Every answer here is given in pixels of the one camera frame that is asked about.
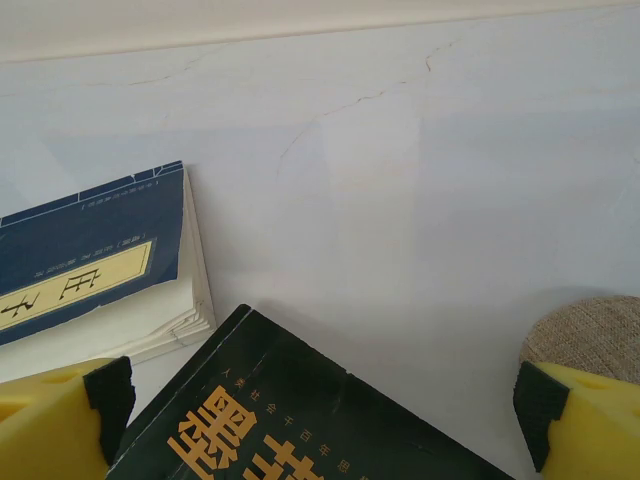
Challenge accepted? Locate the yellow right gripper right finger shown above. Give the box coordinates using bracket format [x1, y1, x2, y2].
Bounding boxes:
[513, 360, 640, 480]

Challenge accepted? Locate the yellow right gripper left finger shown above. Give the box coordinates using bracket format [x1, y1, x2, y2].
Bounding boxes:
[0, 355, 136, 480]

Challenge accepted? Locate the beige fabric pencil case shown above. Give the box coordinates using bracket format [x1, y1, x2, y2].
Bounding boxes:
[517, 294, 640, 386]

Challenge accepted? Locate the navy blue paperback book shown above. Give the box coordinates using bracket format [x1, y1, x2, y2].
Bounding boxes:
[0, 159, 217, 366]

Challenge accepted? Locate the black book gold lettering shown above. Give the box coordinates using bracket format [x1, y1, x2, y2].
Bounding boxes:
[104, 303, 516, 480]

